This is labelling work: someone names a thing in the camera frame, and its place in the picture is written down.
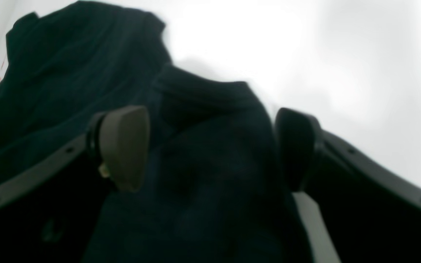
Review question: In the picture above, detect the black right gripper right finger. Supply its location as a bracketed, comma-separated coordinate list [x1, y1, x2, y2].
[274, 108, 421, 263]

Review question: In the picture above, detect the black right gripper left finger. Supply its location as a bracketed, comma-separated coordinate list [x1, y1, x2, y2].
[0, 105, 150, 263]

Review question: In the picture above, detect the black T-shirt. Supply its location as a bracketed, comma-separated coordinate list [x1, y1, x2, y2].
[0, 1, 314, 263]

